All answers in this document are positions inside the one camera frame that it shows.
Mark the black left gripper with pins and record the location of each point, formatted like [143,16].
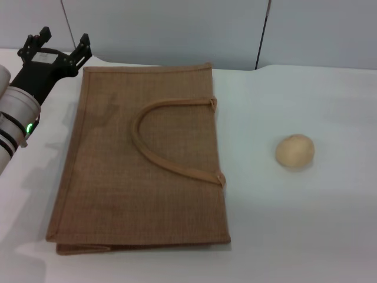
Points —
[38,75]

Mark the round egg yolk pastry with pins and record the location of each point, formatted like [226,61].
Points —
[294,151]

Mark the brown woven handbag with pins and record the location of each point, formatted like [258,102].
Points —
[141,165]

